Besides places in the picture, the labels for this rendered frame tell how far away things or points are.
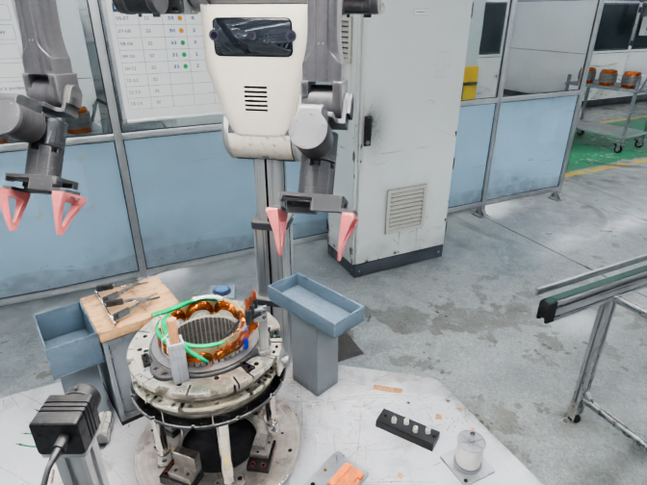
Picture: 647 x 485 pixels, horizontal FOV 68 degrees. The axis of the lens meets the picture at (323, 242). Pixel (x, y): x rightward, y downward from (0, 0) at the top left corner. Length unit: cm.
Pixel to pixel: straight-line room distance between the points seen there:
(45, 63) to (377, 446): 106
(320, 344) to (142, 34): 226
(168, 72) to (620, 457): 300
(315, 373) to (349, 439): 19
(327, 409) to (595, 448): 152
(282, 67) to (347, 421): 90
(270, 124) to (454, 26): 225
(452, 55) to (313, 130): 271
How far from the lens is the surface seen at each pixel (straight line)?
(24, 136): 95
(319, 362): 130
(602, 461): 254
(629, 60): 1178
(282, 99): 124
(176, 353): 93
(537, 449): 247
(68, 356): 124
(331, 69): 78
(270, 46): 123
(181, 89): 314
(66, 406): 53
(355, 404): 135
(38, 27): 100
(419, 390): 142
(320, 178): 75
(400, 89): 316
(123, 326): 123
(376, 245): 342
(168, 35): 310
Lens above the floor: 173
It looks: 26 degrees down
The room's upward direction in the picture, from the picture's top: straight up
